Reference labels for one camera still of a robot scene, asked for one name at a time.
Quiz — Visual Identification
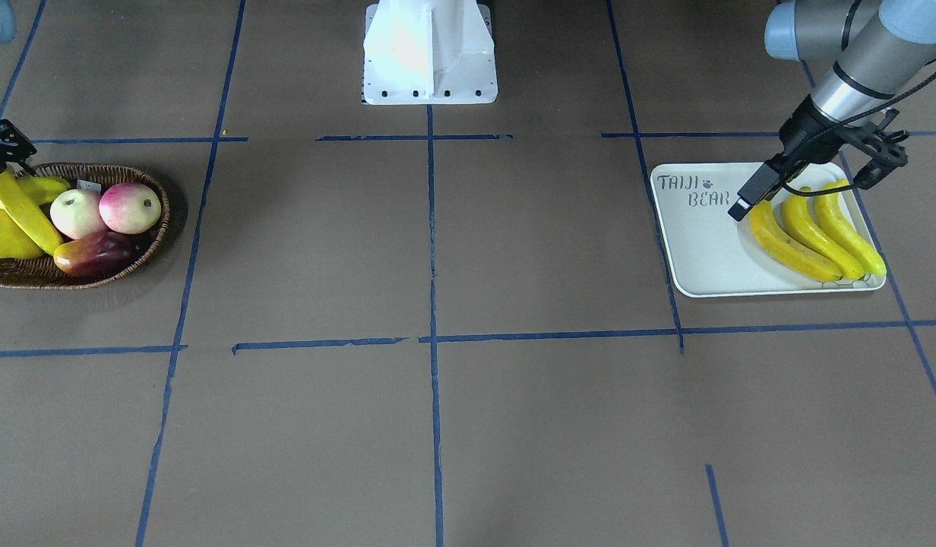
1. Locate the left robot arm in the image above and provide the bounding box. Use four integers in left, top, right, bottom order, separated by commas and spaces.
729, 1, 936, 221

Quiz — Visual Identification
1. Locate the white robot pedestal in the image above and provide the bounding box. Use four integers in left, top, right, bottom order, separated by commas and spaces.
362, 1, 499, 105

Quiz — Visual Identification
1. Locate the white bear tray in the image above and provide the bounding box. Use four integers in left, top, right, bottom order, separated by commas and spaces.
650, 163, 886, 298

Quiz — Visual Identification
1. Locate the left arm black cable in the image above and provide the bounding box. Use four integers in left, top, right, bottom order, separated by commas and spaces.
779, 38, 936, 191

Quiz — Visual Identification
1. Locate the pale green apple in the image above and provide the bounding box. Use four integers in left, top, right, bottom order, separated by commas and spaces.
50, 189, 108, 240

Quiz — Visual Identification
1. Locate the yellow banana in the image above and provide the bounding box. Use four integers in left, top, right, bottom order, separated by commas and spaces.
747, 201, 843, 283
0, 171, 64, 255
780, 194, 867, 280
812, 179, 887, 276

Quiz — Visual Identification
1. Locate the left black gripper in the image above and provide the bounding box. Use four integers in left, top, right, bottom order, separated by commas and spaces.
728, 96, 846, 222

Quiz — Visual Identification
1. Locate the red mango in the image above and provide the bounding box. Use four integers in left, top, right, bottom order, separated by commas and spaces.
52, 231, 138, 278

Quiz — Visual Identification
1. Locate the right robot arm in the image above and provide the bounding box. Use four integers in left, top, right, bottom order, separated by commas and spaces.
0, 1, 36, 175

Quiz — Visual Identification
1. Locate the brown wicker basket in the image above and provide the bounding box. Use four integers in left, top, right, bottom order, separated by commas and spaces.
0, 162, 187, 290

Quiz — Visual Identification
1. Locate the red-green apple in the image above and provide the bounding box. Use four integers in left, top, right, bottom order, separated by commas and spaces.
99, 182, 163, 235

